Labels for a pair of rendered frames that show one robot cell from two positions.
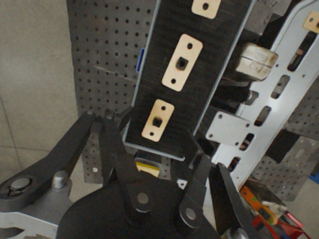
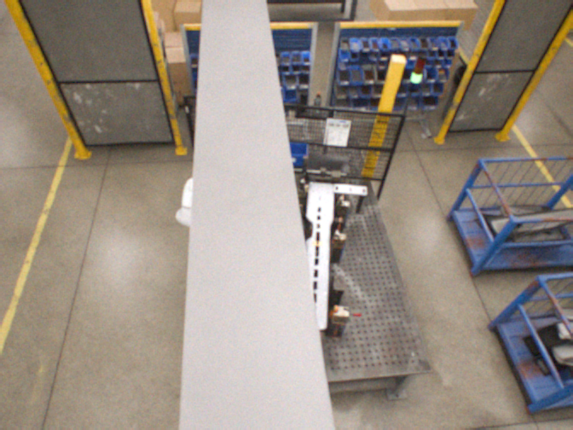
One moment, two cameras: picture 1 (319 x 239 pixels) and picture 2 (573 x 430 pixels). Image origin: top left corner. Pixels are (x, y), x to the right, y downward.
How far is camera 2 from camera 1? 2.77 m
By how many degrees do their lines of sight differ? 56
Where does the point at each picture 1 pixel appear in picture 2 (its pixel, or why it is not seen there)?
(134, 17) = not seen: hidden behind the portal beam
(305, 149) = (340, 280)
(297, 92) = (324, 262)
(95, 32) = not seen: hidden behind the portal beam
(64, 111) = (140, 386)
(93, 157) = not seen: hidden behind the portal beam
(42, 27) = (139, 297)
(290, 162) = (338, 287)
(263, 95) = (311, 265)
